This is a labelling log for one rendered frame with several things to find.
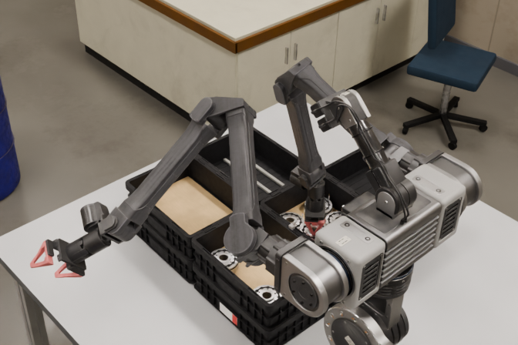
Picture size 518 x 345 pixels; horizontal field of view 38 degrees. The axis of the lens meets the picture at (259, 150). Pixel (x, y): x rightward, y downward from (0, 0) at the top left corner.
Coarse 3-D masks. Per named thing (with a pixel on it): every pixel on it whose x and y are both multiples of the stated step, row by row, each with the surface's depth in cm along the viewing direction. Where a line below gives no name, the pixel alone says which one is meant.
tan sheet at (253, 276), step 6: (240, 264) 257; (240, 270) 255; (246, 270) 255; (252, 270) 255; (258, 270) 255; (264, 270) 255; (240, 276) 252; (246, 276) 252; (252, 276) 252; (258, 276) 252; (264, 276) 252; (270, 276) 253; (246, 282) 250; (252, 282) 250; (258, 282) 250; (264, 282) 250; (270, 282) 250; (252, 288) 248
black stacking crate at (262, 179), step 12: (216, 144) 299; (228, 144) 304; (264, 144) 303; (204, 156) 297; (216, 156) 302; (228, 156) 307; (264, 156) 306; (276, 156) 300; (288, 156) 293; (228, 168) 301; (264, 168) 301; (276, 168) 301; (288, 168) 296; (264, 180) 295; (288, 180) 295; (264, 192) 289
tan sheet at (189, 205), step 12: (180, 180) 294; (192, 180) 294; (168, 192) 288; (180, 192) 288; (192, 192) 288; (204, 192) 288; (156, 204) 282; (168, 204) 282; (180, 204) 282; (192, 204) 282; (204, 204) 282; (216, 204) 282; (180, 216) 276; (192, 216) 276; (204, 216) 277; (216, 216) 277; (192, 228) 271
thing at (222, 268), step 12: (276, 216) 262; (216, 228) 257; (288, 228) 257; (192, 240) 251; (204, 252) 247; (216, 264) 244; (228, 276) 240; (240, 288) 237; (264, 300) 230; (276, 300) 230
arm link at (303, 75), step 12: (288, 72) 212; (300, 72) 212; (312, 72) 212; (288, 84) 216; (300, 84) 213; (312, 84) 211; (324, 84) 211; (312, 96) 213; (324, 96) 209; (348, 132) 210; (384, 132) 206; (384, 144) 209; (396, 144) 204; (408, 144) 204
